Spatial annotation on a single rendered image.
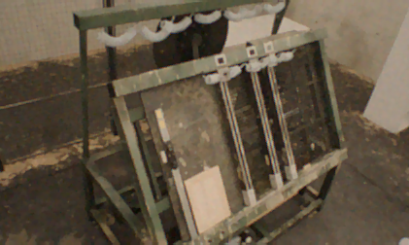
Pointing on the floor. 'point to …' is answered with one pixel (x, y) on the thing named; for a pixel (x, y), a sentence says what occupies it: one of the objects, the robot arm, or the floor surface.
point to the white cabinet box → (400, 78)
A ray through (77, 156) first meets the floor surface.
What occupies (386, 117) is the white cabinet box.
